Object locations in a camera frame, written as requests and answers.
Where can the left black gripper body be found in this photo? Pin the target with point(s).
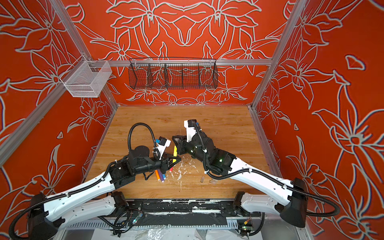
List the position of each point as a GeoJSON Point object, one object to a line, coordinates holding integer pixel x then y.
{"type": "Point", "coordinates": [153, 163]}

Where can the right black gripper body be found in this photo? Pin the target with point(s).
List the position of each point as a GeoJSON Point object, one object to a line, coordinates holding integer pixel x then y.
{"type": "Point", "coordinates": [191, 149]}

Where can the yellow marker pen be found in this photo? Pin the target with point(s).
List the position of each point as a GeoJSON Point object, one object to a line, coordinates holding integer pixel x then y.
{"type": "Point", "coordinates": [175, 154]}

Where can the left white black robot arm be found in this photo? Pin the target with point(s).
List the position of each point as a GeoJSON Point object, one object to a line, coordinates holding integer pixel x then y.
{"type": "Point", "coordinates": [47, 212]}

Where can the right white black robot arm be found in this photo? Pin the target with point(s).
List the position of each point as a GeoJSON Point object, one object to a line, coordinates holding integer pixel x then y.
{"type": "Point", "coordinates": [286, 197]}

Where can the orange marker pen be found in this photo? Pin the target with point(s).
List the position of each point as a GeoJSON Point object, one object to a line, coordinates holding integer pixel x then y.
{"type": "Point", "coordinates": [157, 175]}

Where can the purple marker pen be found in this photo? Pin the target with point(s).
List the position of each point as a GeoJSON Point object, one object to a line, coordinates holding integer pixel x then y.
{"type": "Point", "coordinates": [161, 176]}

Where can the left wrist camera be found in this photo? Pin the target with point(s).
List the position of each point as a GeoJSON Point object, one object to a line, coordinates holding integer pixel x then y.
{"type": "Point", "coordinates": [160, 146]}

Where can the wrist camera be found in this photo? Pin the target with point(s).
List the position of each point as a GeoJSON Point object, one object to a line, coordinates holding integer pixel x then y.
{"type": "Point", "coordinates": [190, 129]}
{"type": "Point", "coordinates": [160, 146]}

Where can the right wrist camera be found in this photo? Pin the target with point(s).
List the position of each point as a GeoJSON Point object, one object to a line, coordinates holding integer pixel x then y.
{"type": "Point", "coordinates": [190, 129]}

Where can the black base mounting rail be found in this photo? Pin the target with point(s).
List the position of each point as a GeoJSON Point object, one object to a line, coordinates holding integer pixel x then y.
{"type": "Point", "coordinates": [222, 207]}

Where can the black wire mesh basket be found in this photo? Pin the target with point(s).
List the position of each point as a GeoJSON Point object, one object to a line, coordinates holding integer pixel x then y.
{"type": "Point", "coordinates": [173, 74]}

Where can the white slotted cable duct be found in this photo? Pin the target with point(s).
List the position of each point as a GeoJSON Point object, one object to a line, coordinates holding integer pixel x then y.
{"type": "Point", "coordinates": [98, 224]}

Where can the right base cable connector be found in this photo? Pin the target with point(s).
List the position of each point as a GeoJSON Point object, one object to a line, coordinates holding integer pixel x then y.
{"type": "Point", "coordinates": [248, 228]}

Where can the white wire mesh basket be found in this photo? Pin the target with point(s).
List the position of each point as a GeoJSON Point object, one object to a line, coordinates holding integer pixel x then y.
{"type": "Point", "coordinates": [86, 79]}

